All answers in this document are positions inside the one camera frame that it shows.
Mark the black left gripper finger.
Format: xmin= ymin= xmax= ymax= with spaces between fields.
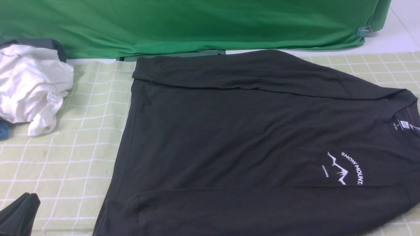
xmin=0 ymin=193 xmax=40 ymax=236

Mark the dark gray long-sleeve shirt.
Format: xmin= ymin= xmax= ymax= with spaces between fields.
xmin=93 ymin=50 xmax=419 ymax=236

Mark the crumpled white shirt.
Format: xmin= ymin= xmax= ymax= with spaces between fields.
xmin=0 ymin=45 xmax=74 ymax=137

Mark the light green checkered tablecloth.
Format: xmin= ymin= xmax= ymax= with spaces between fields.
xmin=1 ymin=53 xmax=419 ymax=236

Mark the blue cloth at edge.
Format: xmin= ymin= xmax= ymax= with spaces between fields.
xmin=0 ymin=119 xmax=9 ymax=140

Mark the dark gray garment under white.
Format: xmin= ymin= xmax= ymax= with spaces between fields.
xmin=0 ymin=38 xmax=67 ymax=63

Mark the green backdrop cloth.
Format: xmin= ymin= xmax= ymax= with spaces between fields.
xmin=0 ymin=0 xmax=390 ymax=59

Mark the teal binder clip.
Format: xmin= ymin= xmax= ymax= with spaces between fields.
xmin=356 ymin=25 xmax=373 ymax=38

